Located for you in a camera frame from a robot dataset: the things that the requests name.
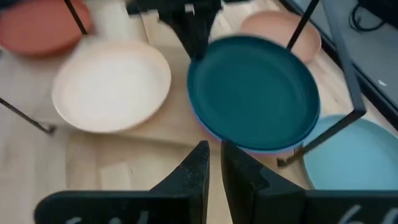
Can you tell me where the black metal wooden shelf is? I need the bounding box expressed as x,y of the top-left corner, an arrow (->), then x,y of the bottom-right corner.
0,0 -> 368,169

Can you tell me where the light blue plate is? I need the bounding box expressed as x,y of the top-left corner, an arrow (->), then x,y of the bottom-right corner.
299,114 -> 398,192

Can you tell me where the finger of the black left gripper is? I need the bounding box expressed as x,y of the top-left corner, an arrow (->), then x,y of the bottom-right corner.
158,11 -> 219,62

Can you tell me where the peach plate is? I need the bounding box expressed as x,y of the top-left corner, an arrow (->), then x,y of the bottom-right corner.
240,9 -> 322,65

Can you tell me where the black cable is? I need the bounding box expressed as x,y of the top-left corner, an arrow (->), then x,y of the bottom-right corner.
347,4 -> 388,33

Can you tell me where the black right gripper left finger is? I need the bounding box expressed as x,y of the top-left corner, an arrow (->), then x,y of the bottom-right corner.
34,139 -> 211,224

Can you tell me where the pink plate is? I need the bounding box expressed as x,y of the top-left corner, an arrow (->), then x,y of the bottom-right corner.
189,105 -> 306,157

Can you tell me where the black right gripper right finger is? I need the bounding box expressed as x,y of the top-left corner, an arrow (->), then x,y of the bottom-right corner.
220,139 -> 398,224

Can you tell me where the terracotta red plate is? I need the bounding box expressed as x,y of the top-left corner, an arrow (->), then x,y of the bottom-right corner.
0,0 -> 93,57

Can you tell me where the cream plate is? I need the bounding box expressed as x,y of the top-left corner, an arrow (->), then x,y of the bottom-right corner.
51,39 -> 172,134

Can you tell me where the dark teal plate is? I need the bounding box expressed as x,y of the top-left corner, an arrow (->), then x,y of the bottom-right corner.
187,34 -> 322,153

